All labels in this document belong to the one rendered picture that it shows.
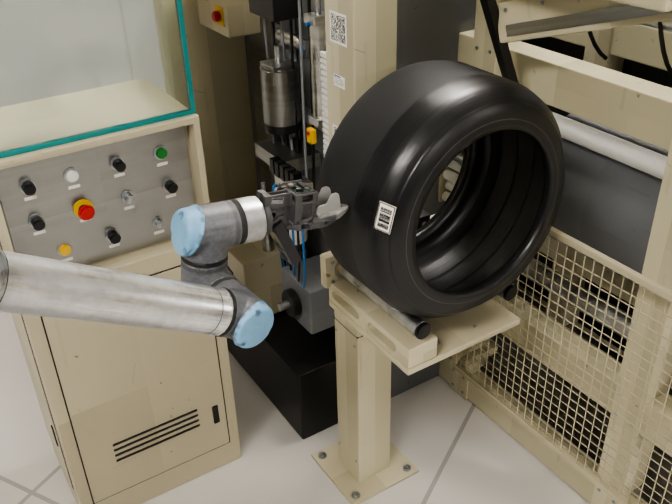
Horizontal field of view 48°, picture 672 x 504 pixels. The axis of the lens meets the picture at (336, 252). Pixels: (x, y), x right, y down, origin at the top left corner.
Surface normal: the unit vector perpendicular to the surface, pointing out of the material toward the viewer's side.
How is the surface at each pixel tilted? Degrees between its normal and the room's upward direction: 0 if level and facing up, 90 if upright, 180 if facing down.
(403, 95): 25
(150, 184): 90
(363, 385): 90
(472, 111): 44
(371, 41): 90
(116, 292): 65
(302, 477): 0
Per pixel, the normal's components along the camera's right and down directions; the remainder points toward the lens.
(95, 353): 0.54, 0.43
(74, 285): 0.77, -0.14
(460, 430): -0.03, -0.85
